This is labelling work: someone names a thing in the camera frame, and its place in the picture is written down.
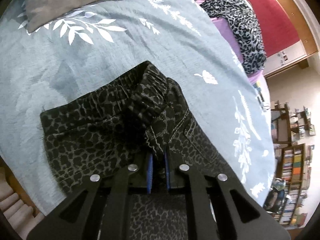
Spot grey leopard print garment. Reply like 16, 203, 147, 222
200, 0, 267, 76

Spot purple cloth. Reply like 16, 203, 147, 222
196, 0, 264, 84

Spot wooden bookshelf with books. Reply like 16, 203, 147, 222
274, 144, 313, 227

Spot red curtain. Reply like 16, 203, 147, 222
248, 0, 300, 57

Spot wooden wall shelf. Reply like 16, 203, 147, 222
271, 101, 316, 146

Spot dark leopard print pants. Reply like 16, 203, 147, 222
40, 61, 236, 239

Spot blue leaf print bedsheet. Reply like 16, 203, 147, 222
1, 0, 274, 214

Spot blue office chair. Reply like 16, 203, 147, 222
263, 178, 286, 214

